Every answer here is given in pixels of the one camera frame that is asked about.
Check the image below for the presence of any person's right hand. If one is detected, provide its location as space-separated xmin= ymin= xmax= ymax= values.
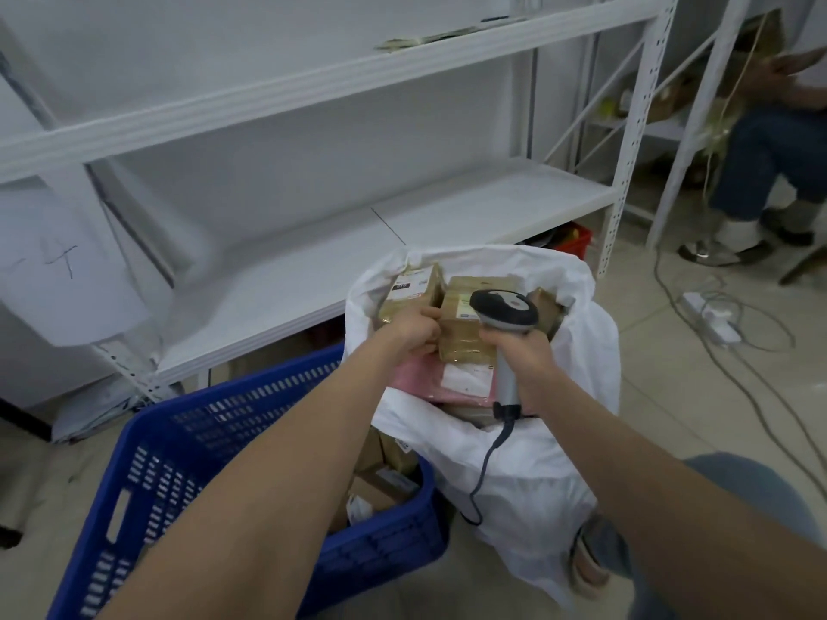
xmin=481 ymin=326 xmax=560 ymax=407

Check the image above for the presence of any person's left hand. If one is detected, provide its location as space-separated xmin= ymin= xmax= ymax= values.
xmin=381 ymin=302 xmax=447 ymax=359

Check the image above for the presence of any pink mailer bag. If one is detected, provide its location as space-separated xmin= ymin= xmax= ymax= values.
xmin=389 ymin=350 xmax=500 ymax=409

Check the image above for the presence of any grey handheld barcode scanner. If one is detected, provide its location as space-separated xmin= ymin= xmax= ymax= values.
xmin=469 ymin=288 xmax=541 ymax=422

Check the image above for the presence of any white woven sack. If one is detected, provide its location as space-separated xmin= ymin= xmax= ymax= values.
xmin=342 ymin=243 xmax=623 ymax=608

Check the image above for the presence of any pile of parcels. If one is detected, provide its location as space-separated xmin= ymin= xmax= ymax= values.
xmin=329 ymin=429 xmax=425 ymax=534

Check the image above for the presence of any blue plastic crate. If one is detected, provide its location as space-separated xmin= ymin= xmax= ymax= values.
xmin=46 ymin=344 xmax=451 ymax=620

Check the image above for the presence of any person's left forearm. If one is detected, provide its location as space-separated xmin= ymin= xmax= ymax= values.
xmin=96 ymin=328 xmax=421 ymax=620

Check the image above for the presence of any person's right forearm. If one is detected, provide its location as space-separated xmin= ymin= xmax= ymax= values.
xmin=523 ymin=380 xmax=827 ymax=620

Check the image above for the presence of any person's sandal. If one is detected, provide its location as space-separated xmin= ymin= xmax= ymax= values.
xmin=568 ymin=516 xmax=612 ymax=601

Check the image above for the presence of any grey plastic mailer bag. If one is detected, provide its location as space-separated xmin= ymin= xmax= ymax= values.
xmin=51 ymin=374 xmax=146 ymax=445

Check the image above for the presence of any white metal shelf rack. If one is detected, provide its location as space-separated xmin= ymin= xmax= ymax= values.
xmin=545 ymin=0 xmax=757 ymax=250
xmin=0 ymin=0 xmax=680 ymax=405

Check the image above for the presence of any red plastic crate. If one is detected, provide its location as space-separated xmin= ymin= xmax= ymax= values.
xmin=555 ymin=222 xmax=594 ymax=259

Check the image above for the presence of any white power strip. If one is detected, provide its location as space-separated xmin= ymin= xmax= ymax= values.
xmin=681 ymin=291 xmax=743 ymax=346

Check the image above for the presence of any wooden chair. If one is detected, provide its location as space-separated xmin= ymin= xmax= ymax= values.
xmin=778 ymin=245 xmax=827 ymax=286

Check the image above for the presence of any white paper sign sheet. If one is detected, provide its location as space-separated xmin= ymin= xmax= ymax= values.
xmin=0 ymin=186 xmax=153 ymax=348

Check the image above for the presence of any black scanner cable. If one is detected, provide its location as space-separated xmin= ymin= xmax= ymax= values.
xmin=466 ymin=416 xmax=519 ymax=528

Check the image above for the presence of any grey floor cable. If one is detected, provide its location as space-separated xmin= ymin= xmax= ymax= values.
xmin=652 ymin=248 xmax=827 ymax=505

